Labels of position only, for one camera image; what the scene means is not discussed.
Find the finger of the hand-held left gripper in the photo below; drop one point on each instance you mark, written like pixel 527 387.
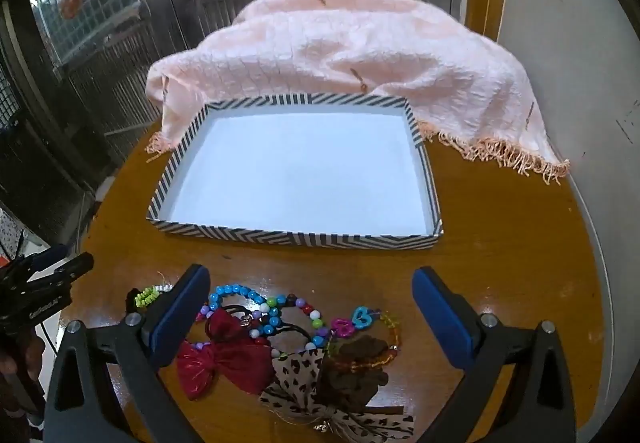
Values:
pixel 50 256
pixel 75 268

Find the leopard print hair bow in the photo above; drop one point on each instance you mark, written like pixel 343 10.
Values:
pixel 295 373

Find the pink fringed blanket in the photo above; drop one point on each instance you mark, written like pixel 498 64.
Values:
pixel 350 38

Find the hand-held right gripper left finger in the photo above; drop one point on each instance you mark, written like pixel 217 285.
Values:
pixel 181 313

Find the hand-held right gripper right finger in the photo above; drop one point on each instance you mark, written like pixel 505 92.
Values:
pixel 444 318

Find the striped shallow box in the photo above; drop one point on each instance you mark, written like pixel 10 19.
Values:
pixel 300 168

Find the green beaded ornament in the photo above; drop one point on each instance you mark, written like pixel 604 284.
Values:
pixel 146 296

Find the red hair bow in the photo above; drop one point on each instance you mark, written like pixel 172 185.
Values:
pixel 235 363

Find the dark scrunchie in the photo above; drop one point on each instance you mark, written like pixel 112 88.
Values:
pixel 350 373

